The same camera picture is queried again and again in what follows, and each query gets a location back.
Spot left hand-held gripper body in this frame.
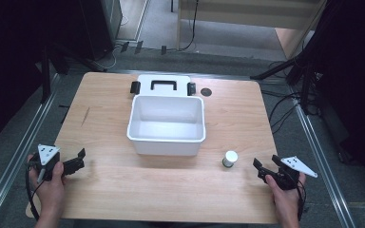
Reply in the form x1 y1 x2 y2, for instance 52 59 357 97
28 143 65 184

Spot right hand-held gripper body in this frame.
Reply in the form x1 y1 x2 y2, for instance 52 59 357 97
265 155 318 191

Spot person's right hand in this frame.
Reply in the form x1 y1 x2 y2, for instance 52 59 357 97
264 172 307 222

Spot person's left hand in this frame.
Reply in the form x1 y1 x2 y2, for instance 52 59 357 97
27 154 67 219

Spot small white capped bottle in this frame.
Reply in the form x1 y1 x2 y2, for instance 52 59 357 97
221 149 240 169

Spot white plastic storage box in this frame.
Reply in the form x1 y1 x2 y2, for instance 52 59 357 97
125 94 207 157

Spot black tripod stand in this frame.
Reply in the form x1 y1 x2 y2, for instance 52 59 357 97
249 31 331 115

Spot black cabinet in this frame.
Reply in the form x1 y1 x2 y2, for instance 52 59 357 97
51 0 124 62

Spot light wooden furniture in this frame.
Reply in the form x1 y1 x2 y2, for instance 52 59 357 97
176 0 328 61

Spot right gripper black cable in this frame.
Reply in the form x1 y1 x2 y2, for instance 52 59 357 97
296 180 308 221

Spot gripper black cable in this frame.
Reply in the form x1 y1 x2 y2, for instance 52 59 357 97
296 180 308 221
24 162 46 221

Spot aluminium floor rail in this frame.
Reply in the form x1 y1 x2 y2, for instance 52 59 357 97
292 94 358 228
0 72 61 228

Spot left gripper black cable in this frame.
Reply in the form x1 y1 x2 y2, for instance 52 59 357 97
24 162 46 221

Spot black floor cables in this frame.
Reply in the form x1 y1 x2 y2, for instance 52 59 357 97
260 60 321 135

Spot white floor cable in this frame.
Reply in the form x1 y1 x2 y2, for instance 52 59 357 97
91 44 122 71

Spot white lid with black handle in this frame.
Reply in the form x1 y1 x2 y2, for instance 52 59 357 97
129 74 198 98

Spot black hanging cable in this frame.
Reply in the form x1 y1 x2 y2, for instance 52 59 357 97
180 0 201 52

